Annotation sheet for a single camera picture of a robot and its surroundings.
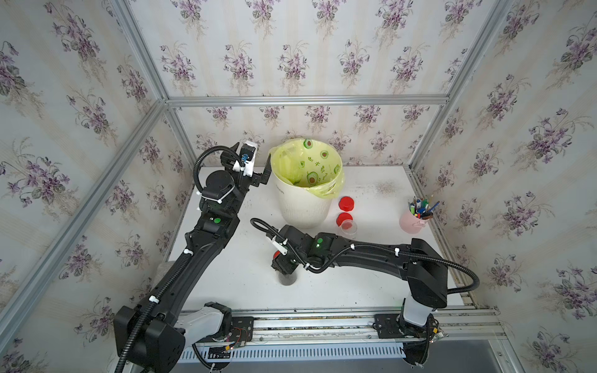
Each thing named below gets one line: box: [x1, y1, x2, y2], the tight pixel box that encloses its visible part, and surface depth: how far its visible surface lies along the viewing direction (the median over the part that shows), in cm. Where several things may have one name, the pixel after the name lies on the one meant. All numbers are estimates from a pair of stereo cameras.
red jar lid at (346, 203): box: [338, 195, 355, 212], surface depth 106 cm
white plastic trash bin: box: [272, 164, 332, 229], surface depth 90 cm
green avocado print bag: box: [269, 138, 346, 199], surface depth 92 cm
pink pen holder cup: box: [399, 203, 434, 234], surface depth 92 cm
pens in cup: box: [407, 195, 440, 220], surface depth 92 cm
